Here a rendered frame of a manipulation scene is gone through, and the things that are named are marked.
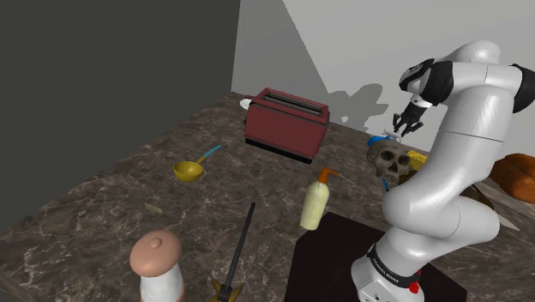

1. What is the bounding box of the mushroom-shaped pink and white shaker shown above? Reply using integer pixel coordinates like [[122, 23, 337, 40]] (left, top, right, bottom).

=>
[[129, 229, 186, 302]]

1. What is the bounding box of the brown bread loaf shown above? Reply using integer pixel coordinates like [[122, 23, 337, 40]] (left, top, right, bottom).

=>
[[488, 153, 535, 205]]

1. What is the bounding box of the red toaster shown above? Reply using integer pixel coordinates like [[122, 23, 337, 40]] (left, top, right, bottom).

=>
[[243, 87, 331, 166]]

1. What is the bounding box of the black rod with gold base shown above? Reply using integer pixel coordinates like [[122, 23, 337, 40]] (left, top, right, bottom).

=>
[[207, 202, 257, 302]]

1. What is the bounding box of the cream bottle with orange pump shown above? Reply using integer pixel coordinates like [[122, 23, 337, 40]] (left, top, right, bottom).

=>
[[298, 166, 341, 232]]

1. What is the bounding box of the yellow sponge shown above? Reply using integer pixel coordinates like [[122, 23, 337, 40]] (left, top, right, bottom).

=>
[[406, 149, 429, 172]]

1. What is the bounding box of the dark robot stand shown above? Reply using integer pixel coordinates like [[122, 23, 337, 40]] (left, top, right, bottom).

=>
[[283, 211, 469, 302]]

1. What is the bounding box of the grey-brown skull figure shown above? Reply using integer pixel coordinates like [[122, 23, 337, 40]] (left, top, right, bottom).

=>
[[366, 139, 415, 184]]

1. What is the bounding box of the yellow ladle with blue handle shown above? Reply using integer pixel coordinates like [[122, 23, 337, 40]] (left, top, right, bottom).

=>
[[172, 144, 223, 184]]

